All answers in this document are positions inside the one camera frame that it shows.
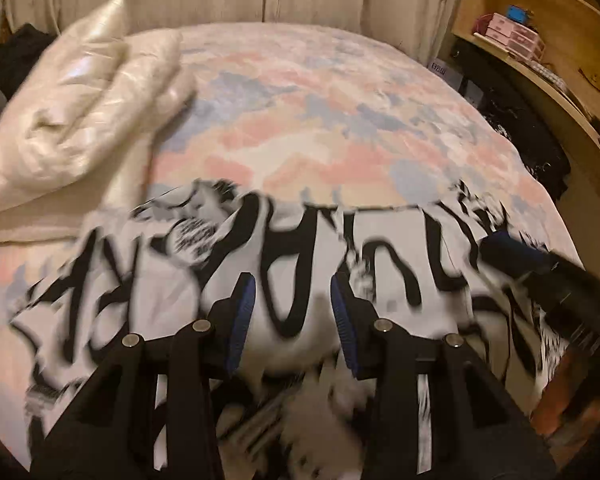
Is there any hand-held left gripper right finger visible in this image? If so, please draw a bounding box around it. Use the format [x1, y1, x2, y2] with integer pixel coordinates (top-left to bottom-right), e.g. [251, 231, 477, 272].
[330, 272, 558, 480]

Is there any pastel patterned bed blanket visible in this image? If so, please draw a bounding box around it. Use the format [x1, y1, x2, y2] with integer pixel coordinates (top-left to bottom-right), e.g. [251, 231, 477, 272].
[0, 22, 581, 461]

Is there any black clothing under shelf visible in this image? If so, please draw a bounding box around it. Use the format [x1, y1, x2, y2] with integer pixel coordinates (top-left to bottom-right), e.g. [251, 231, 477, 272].
[450, 42, 571, 201]

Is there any black fuzzy cloth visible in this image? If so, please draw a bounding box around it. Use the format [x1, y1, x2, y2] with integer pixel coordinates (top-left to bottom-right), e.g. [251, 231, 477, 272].
[0, 22, 56, 101]

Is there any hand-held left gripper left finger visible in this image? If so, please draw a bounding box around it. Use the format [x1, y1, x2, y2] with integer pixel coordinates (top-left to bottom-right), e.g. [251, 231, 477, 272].
[30, 272, 257, 480]

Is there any wooden shelf unit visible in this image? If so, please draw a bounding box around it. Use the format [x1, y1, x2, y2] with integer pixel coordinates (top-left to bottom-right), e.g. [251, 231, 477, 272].
[440, 0, 600, 281]

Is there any white black printed shirt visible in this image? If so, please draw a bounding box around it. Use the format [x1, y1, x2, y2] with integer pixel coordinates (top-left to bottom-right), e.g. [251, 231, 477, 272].
[7, 177, 566, 480]

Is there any pink mini drawer box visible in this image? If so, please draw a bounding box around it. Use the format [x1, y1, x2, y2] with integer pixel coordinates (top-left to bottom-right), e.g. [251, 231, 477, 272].
[472, 12, 546, 61]

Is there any yellow flat item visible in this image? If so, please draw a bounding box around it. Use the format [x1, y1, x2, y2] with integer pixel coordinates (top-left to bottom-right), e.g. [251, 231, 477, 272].
[580, 67, 600, 97]

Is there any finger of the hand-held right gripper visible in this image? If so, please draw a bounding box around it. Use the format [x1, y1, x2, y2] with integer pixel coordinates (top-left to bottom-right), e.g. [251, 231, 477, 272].
[480, 232, 548, 281]

